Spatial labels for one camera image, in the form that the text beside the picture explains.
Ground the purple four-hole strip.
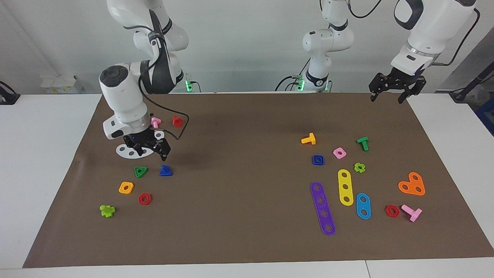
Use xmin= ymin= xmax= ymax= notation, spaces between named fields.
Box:
xmin=310 ymin=181 xmax=336 ymax=236

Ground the brown table mat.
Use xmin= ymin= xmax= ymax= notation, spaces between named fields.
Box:
xmin=22 ymin=92 xmax=494 ymax=268

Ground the black base cable bundle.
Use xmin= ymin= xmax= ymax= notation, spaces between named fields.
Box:
xmin=275 ymin=58 xmax=311 ymax=92

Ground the dark grey pole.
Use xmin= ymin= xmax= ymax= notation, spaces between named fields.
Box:
xmin=451 ymin=61 xmax=494 ymax=102

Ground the white curved perforated plate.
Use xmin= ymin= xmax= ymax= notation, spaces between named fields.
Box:
xmin=116 ymin=131 xmax=166 ymax=158

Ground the yellow three-hole strip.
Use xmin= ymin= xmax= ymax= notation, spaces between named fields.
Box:
xmin=338 ymin=169 xmax=354 ymax=206

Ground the black clamp device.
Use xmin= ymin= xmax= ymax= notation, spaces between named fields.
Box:
xmin=0 ymin=81 xmax=20 ymax=105

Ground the blue two-hole strip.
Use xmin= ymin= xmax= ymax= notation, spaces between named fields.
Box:
xmin=355 ymin=193 xmax=372 ymax=220

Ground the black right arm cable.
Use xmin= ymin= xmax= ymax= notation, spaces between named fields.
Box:
xmin=139 ymin=15 xmax=190 ymax=140

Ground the white cardboard box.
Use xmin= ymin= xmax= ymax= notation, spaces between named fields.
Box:
xmin=41 ymin=75 xmax=83 ymax=94

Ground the orange L-shaped plate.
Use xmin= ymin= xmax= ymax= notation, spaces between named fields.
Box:
xmin=398 ymin=172 xmax=426 ymax=196

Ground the blue bin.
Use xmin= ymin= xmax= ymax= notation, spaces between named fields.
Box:
xmin=477 ymin=98 xmax=494 ymax=136

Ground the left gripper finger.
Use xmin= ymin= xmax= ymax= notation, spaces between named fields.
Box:
xmin=398 ymin=81 xmax=425 ymax=105
xmin=369 ymin=74 xmax=387 ymax=103

